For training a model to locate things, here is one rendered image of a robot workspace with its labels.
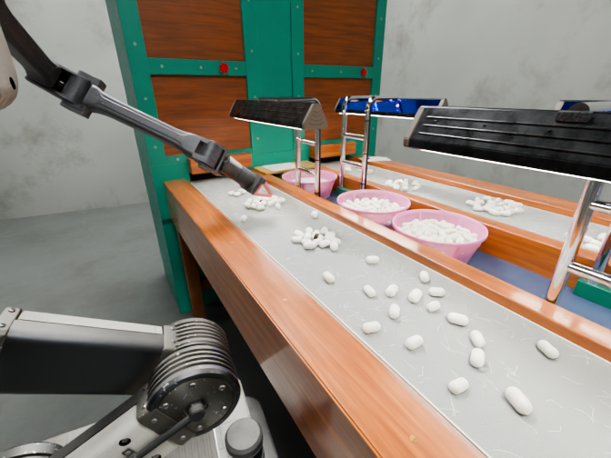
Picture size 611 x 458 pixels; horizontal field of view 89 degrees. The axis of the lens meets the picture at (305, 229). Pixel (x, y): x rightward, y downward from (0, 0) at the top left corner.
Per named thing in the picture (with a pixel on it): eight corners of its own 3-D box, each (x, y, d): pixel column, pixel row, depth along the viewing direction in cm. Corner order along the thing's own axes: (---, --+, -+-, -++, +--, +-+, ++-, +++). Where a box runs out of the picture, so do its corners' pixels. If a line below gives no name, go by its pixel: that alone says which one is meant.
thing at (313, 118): (305, 130, 86) (305, 102, 83) (228, 117, 134) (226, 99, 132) (328, 128, 90) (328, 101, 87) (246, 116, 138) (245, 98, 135)
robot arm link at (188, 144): (54, 100, 82) (75, 65, 83) (65, 109, 87) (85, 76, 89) (210, 173, 89) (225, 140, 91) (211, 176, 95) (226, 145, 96)
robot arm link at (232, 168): (220, 169, 92) (229, 153, 93) (211, 169, 98) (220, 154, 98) (238, 181, 97) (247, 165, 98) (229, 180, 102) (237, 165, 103)
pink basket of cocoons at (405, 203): (390, 244, 102) (393, 218, 98) (322, 226, 117) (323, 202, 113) (417, 220, 121) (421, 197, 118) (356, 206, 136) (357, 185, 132)
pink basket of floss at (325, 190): (330, 205, 138) (331, 184, 135) (274, 200, 145) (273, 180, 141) (340, 188, 162) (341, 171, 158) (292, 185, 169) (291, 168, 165)
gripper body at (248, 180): (253, 172, 107) (236, 160, 103) (265, 178, 99) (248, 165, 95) (243, 188, 107) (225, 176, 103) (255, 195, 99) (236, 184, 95)
